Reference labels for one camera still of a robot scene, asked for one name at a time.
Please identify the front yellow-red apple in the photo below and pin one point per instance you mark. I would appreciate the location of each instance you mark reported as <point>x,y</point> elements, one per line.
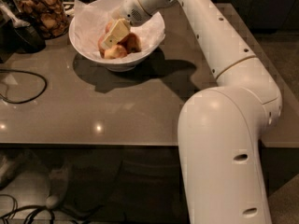
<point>115,52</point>

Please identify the white shoe under table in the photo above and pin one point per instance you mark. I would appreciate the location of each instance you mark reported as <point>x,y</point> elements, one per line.
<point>59,179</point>

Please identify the glass jar of dried chips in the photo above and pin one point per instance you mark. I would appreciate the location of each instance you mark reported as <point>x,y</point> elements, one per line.
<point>50,18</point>

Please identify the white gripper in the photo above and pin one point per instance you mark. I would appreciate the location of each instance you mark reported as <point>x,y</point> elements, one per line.
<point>131,10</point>

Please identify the black kitchen appliance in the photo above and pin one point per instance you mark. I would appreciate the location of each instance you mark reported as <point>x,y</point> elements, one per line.
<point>18,33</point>

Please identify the white paper bowl liner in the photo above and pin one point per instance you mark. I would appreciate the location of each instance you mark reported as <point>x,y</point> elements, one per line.
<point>90,25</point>

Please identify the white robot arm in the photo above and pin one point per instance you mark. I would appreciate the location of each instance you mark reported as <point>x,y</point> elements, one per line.
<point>219,128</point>

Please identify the white ceramic bowl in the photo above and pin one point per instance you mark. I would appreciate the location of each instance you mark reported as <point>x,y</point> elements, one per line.
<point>93,52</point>

